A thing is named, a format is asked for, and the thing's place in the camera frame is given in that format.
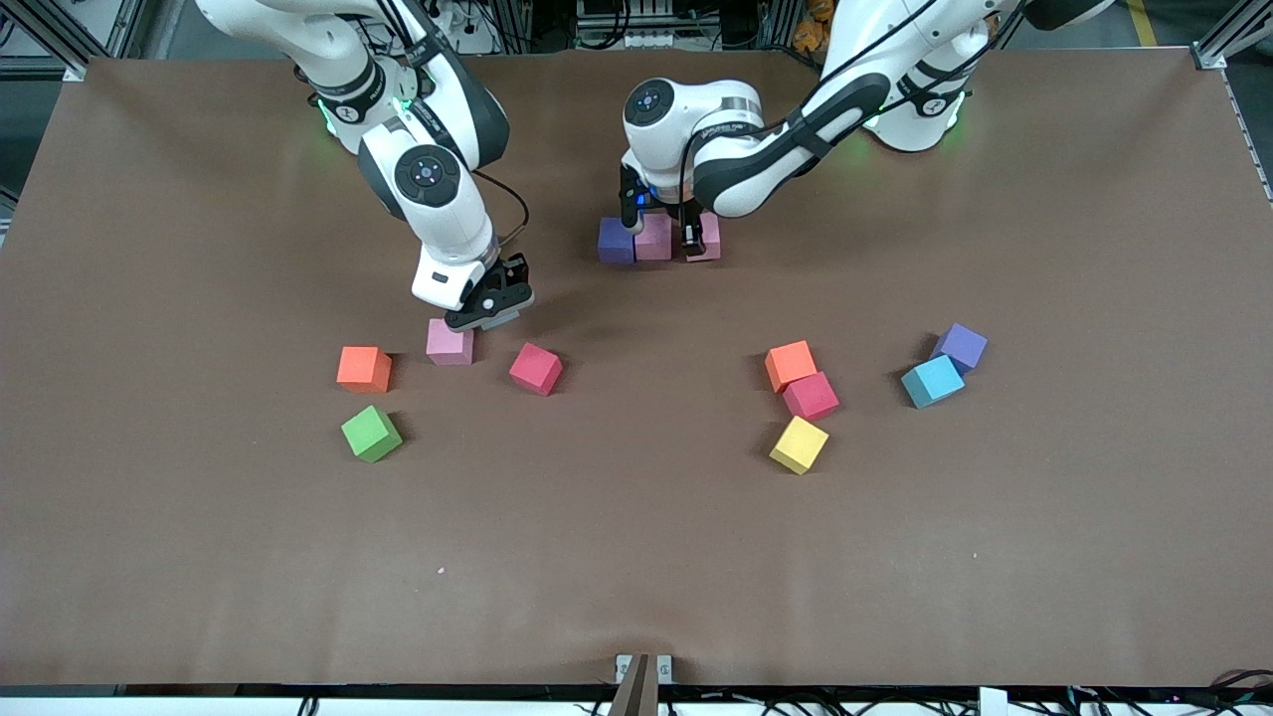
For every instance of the pink foam cube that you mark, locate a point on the pink foam cube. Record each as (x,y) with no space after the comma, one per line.
(713,239)
(448,346)
(653,239)

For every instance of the purple foam cube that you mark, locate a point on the purple foam cube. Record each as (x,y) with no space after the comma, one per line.
(961,346)
(615,242)

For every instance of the blue foam cube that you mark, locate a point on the blue foam cube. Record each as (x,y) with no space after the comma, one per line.
(933,382)

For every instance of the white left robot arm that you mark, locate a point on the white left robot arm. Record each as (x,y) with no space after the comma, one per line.
(756,169)

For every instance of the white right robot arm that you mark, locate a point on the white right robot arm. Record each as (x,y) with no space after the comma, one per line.
(438,214)

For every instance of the red foam cube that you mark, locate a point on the red foam cube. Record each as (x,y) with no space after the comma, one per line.
(811,397)
(535,369)

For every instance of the orange foam cube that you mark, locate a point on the orange foam cube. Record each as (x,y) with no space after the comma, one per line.
(790,364)
(363,368)

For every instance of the white socket strip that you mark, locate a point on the white socket strip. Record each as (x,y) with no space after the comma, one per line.
(636,40)

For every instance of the green foam cube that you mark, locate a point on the green foam cube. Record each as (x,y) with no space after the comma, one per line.
(371,434)

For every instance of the bag of orange snacks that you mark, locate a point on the bag of orange snacks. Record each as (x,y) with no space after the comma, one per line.
(811,30)

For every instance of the yellow foam cube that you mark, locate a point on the yellow foam cube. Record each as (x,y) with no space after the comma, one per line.
(799,445)

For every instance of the white power strip with plugs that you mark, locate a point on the white power strip with plugs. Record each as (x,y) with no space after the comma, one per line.
(477,35)

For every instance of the small white adapter box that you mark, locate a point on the small white adapter box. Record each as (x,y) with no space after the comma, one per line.
(993,701)

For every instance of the metal bracket with post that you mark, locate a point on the metal bracket with post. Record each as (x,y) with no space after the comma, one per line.
(643,686)

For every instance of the aluminium frame strut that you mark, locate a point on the aluminium frame strut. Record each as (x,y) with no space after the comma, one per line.
(75,70)
(1218,50)

